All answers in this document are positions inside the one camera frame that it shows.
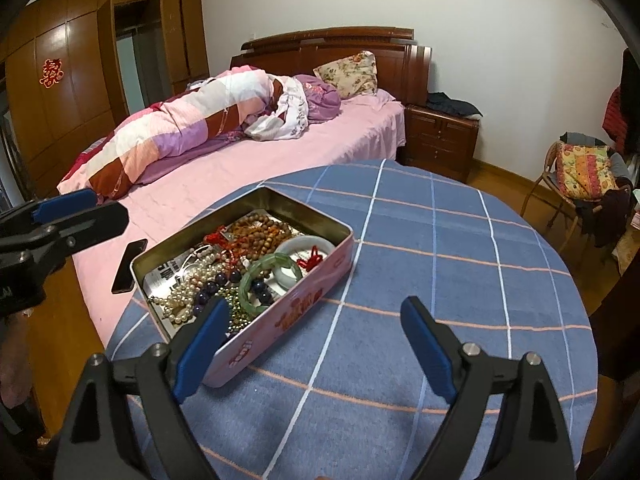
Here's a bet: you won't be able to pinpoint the floral pillow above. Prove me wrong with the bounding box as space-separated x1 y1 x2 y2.
314 50 378 100

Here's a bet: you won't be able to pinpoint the dark wooden headboard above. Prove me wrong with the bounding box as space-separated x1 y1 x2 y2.
230 26 432 105

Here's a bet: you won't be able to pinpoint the red double happiness sticker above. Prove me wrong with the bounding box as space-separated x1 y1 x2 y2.
39 58 65 89

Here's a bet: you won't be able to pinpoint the white pearl necklace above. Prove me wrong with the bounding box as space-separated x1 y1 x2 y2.
148 251 231 325

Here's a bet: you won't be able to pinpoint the pink patchwork quilt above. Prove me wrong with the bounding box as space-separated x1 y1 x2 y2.
56 65 308 200

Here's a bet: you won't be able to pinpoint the hanging clothes at right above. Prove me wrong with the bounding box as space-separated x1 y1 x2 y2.
602 49 640 157

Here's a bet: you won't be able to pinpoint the black smartphone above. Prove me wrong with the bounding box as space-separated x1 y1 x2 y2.
111 238 148 295

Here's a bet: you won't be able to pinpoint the wooden wardrobe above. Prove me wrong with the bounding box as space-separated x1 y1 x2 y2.
1 0 209 197

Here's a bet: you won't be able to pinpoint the silver grey bead necklace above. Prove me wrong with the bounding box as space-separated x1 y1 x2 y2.
219 284 262 338

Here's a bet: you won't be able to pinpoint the dark clothes on nightstand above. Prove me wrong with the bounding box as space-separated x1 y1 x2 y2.
425 92 483 120

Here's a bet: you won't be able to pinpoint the person's left hand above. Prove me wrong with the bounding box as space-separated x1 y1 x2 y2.
0 312 32 408

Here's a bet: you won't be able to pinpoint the bed with pink sheet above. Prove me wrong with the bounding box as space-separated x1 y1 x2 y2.
73 90 406 344

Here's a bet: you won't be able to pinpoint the pale jade bangle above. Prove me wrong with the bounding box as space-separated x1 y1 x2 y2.
272 235 335 290

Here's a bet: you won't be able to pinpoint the blue plaid tablecloth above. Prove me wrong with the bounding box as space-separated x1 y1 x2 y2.
104 158 600 480

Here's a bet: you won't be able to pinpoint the brown wooden bead necklace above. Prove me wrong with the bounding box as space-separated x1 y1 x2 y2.
221 211 302 271

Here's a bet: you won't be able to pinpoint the purple garment on bed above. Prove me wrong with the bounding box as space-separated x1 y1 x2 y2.
295 74 342 124

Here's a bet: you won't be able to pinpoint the chair with colourful cushion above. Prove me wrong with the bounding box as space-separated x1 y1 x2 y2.
521 132 634 249

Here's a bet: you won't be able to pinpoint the dark purple bead bracelet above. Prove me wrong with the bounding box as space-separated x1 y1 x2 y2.
192 266 277 311

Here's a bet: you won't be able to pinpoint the pink metal tin box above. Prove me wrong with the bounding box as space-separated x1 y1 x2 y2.
130 186 354 388

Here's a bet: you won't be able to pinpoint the wooden nightstand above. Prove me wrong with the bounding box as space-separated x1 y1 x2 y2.
398 106 480 183

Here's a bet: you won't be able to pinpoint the green jade bangle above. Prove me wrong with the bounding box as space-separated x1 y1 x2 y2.
238 253 287 320

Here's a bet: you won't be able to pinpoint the red knotted cord pendant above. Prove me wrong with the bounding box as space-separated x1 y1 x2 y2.
203 220 294 264

